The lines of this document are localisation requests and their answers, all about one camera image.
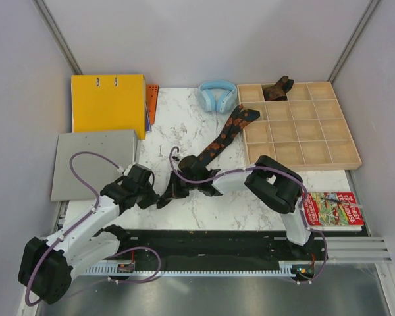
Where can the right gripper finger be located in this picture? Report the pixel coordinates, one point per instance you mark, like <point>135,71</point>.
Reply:
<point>165,199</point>
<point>176,188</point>

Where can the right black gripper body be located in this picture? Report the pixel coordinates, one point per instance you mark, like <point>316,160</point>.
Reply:
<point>193,186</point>

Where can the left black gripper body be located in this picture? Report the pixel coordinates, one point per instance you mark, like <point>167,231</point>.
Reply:
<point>141,191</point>

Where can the black orange floral tie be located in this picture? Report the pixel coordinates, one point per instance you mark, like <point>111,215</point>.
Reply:
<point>237,121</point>

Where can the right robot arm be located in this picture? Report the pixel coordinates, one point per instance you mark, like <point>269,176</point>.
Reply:
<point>278,187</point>

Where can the purple notebook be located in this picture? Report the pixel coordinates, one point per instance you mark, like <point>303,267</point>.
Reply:
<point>147,119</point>

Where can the light blue headphones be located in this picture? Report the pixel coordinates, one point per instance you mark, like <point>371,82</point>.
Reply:
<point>217,95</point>

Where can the orange perforated board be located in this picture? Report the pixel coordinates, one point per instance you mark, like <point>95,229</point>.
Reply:
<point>152,91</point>

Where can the brown rolled tie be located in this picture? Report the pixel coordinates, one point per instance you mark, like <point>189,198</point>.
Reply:
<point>278,91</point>

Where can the wooden compartment tray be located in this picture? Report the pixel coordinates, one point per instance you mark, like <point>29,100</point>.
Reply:
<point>305,132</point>

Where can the red treehouse book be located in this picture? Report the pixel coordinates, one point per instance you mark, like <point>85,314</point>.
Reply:
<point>333,211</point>

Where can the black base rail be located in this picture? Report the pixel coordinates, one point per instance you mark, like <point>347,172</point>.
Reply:
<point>219,251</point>

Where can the white cable duct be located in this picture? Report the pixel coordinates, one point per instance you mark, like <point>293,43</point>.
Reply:
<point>114,269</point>

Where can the yellow ring binder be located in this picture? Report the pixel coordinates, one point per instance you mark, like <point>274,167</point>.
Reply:
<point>109,102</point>

